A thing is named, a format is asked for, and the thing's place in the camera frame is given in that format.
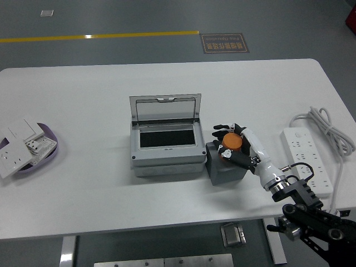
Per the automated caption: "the yellow floor tape line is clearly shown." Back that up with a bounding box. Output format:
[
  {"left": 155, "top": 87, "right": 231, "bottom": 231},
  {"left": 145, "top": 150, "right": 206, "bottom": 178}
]
[{"left": 0, "top": 29, "right": 200, "bottom": 44}]

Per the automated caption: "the purple tray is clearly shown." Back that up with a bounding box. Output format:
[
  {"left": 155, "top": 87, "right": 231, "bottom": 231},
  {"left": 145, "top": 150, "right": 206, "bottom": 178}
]
[{"left": 0, "top": 122, "right": 61, "bottom": 175}]

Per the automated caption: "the white power strip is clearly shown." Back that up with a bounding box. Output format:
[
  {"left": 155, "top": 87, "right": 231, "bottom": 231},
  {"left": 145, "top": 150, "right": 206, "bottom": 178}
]
[{"left": 279, "top": 126, "right": 334, "bottom": 199}]

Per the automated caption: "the grey box with clear lid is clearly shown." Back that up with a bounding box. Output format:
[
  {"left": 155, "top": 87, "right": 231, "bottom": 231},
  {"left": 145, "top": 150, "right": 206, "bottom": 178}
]
[{"left": 129, "top": 93, "right": 207, "bottom": 179}]

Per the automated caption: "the white power cord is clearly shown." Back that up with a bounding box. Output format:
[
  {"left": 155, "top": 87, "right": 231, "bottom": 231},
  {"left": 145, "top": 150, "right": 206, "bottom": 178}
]
[{"left": 289, "top": 106, "right": 356, "bottom": 215}]

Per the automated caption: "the white perforated plate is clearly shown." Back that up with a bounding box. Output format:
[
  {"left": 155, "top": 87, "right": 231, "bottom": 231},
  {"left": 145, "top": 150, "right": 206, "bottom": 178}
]
[{"left": 26, "top": 135, "right": 59, "bottom": 167}]

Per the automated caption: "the metal floor socket box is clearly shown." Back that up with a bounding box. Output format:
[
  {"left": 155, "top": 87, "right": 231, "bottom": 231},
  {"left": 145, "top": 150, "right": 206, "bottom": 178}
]
[{"left": 220, "top": 222, "right": 248, "bottom": 248}]

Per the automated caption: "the small white socket module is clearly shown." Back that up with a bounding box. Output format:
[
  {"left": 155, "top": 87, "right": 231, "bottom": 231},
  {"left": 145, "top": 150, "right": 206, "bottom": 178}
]
[{"left": 24, "top": 139, "right": 42, "bottom": 155}]

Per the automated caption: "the white switch panel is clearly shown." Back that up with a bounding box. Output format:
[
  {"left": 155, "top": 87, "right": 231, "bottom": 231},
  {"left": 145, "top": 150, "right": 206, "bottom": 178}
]
[{"left": 7, "top": 115, "right": 46, "bottom": 142}]

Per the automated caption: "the orange cylinder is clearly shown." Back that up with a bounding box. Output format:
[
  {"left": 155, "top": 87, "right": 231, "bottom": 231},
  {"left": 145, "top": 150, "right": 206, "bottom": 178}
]
[{"left": 221, "top": 133, "right": 244, "bottom": 152}]

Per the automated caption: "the white socket panel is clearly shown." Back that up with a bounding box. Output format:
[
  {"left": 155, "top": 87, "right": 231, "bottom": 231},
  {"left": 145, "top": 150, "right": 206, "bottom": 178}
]
[{"left": 0, "top": 138, "right": 33, "bottom": 179}]

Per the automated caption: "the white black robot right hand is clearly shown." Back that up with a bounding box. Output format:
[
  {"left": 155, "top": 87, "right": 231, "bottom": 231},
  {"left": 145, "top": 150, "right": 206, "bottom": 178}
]
[{"left": 211, "top": 122, "right": 285, "bottom": 192}]

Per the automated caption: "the metal base plate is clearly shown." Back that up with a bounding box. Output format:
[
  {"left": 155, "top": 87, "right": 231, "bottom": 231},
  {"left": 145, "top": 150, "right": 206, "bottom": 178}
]
[
  {"left": 93, "top": 258, "right": 165, "bottom": 267},
  {"left": 164, "top": 253, "right": 234, "bottom": 267}
]

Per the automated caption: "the red object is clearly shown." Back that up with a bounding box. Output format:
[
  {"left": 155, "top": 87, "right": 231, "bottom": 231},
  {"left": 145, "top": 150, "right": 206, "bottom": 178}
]
[{"left": 344, "top": 5, "right": 356, "bottom": 31}]

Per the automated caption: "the white table leg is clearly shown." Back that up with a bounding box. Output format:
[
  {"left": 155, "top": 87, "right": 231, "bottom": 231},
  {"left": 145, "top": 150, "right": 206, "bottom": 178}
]
[
  {"left": 263, "top": 218, "right": 287, "bottom": 265},
  {"left": 59, "top": 235, "right": 76, "bottom": 267}
]

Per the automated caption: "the dark floor sign orange text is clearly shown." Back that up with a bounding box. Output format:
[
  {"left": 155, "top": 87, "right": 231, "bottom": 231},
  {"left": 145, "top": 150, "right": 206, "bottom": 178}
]
[{"left": 200, "top": 33, "right": 250, "bottom": 55}]

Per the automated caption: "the grey cube with round hole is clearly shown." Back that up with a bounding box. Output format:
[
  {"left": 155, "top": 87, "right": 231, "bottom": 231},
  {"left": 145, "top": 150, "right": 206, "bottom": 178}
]
[{"left": 205, "top": 140, "right": 248, "bottom": 186}]

